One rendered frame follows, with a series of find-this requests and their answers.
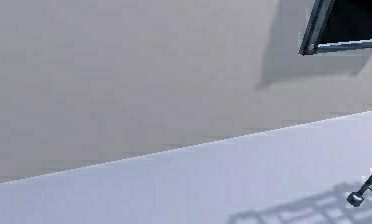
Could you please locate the dark framed wall picture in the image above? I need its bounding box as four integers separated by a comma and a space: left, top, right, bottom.
298, 0, 372, 56

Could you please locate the black metal chair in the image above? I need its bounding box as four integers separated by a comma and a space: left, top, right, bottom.
346, 166, 372, 208

